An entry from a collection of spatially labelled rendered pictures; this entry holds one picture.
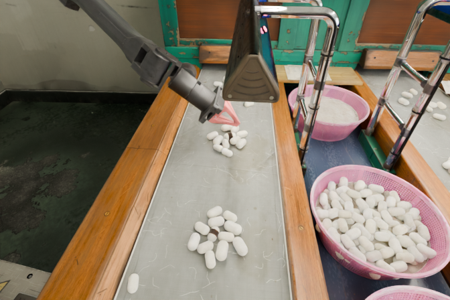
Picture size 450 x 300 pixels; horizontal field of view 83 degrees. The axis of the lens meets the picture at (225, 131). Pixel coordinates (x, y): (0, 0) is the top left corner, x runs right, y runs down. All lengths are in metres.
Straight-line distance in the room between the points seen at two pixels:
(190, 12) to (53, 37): 1.57
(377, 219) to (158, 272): 0.46
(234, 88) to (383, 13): 0.96
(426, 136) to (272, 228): 0.60
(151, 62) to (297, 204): 0.45
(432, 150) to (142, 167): 0.81
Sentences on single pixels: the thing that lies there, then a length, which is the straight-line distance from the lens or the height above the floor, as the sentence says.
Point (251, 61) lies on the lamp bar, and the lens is 0.34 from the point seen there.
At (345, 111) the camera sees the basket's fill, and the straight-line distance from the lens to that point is 1.01.
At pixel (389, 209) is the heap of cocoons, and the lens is 0.71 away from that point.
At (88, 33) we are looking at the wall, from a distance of 2.37.
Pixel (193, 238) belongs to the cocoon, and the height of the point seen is 0.76.
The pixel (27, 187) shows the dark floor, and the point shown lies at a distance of 2.01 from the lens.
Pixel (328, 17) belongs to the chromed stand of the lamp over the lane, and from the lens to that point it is 0.57.
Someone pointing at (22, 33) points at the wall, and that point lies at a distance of 2.67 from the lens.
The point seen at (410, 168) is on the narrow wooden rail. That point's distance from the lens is 0.80.
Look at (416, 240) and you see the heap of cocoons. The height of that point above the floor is 0.74.
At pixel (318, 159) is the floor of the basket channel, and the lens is 0.85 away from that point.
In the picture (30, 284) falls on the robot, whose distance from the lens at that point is 0.97.
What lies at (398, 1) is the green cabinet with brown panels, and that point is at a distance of 1.25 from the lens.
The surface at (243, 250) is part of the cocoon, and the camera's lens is 0.53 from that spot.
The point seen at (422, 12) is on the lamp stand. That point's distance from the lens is 0.81.
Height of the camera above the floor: 1.23
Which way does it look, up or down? 37 degrees down
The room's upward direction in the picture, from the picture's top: straight up
